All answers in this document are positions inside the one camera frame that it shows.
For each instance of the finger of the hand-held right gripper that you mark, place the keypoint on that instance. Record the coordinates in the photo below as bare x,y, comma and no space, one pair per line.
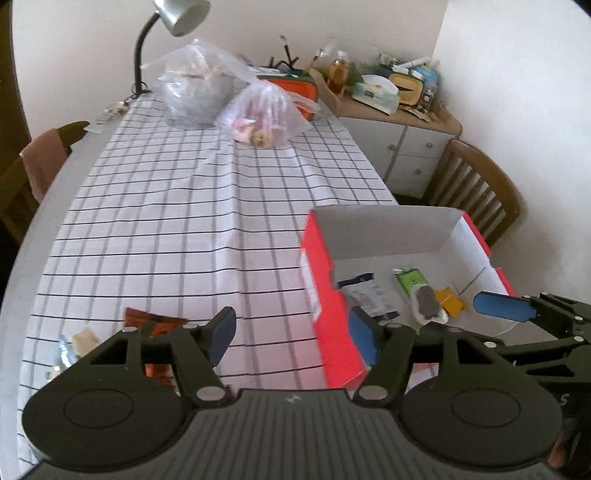
503,307
545,353

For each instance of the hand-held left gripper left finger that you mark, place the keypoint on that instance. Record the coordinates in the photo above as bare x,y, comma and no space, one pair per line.
220,334

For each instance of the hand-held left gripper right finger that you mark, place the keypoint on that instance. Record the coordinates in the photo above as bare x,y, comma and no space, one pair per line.
362,334

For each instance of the red cardboard box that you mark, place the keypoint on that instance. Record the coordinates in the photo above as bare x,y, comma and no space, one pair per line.
332,332

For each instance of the navy white snack packet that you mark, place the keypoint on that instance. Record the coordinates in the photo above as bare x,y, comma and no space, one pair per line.
367,293

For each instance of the yellow snack packet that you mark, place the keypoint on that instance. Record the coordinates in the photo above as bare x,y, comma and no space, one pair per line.
450,302

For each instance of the dark red shiny snack packet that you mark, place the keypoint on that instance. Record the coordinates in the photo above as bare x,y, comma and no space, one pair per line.
154,321

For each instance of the white packet with grey oval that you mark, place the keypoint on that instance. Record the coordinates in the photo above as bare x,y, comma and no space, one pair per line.
427,302

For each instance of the cream snack packet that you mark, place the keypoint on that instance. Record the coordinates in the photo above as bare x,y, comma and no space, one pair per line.
85,341

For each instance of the person's right hand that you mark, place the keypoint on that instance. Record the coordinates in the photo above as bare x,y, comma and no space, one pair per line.
557,454

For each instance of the white checked tablecloth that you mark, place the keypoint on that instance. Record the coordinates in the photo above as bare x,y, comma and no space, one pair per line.
184,221

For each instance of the brown slatted wooden chair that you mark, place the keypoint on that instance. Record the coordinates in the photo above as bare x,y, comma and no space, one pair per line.
475,189

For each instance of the white wooden cabinet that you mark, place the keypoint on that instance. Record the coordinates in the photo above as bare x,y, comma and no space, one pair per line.
411,147

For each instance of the small clear plastic bag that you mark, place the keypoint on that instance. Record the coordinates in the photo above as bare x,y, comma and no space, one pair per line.
263,115

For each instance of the light blue box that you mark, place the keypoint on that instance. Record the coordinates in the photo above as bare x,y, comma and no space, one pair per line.
427,87

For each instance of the yellow tissue holder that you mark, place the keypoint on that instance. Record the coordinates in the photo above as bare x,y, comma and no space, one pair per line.
406,90

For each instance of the green tissue box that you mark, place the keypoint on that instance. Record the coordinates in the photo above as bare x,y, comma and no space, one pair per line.
376,94

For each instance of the large clear plastic bag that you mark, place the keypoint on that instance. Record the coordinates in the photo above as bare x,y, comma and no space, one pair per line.
194,94

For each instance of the small clear wrapper clutter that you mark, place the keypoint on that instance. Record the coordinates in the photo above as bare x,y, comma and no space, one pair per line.
108,115

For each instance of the pink cloth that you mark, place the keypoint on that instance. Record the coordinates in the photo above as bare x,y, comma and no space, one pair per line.
44,161

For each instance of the dark wooden chair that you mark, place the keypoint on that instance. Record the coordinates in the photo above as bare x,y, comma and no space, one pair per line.
14,194

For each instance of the white tube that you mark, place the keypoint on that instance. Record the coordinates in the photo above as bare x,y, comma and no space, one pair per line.
413,64

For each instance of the amber liquid bottle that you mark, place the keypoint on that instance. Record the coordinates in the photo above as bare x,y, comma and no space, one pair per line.
338,74

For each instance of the paint brush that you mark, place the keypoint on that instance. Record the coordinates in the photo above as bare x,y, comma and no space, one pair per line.
318,55

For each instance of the black brush holder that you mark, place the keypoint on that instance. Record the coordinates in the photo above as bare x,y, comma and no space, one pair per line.
285,57

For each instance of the silver desk lamp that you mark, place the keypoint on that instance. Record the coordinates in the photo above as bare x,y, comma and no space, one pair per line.
182,14

